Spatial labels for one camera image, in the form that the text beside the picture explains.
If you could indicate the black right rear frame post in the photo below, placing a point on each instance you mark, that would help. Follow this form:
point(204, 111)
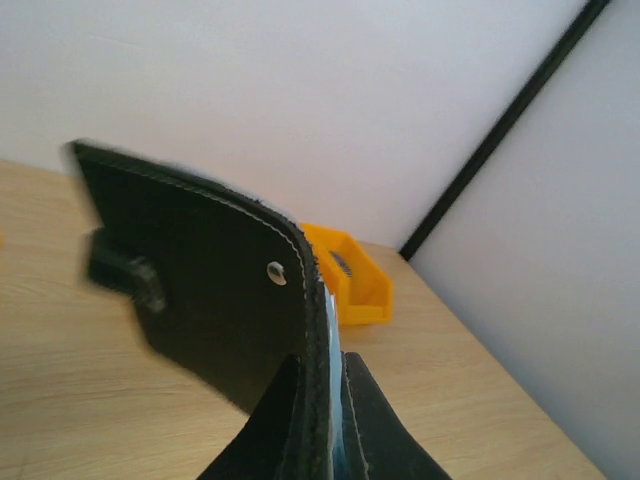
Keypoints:
point(534, 85)

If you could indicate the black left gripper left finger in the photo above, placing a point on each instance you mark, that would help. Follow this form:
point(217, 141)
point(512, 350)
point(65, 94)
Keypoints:
point(257, 451)

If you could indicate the yellow bin with blue cards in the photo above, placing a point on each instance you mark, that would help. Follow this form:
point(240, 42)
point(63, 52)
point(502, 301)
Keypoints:
point(364, 299)

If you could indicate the blue card stack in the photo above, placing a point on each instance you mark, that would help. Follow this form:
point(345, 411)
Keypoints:
point(342, 263)

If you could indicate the black card holder wallet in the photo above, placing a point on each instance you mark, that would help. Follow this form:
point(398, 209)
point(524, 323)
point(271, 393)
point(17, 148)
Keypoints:
point(221, 285)

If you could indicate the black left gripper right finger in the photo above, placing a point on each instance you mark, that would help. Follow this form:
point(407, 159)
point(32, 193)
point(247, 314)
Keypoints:
point(376, 445)

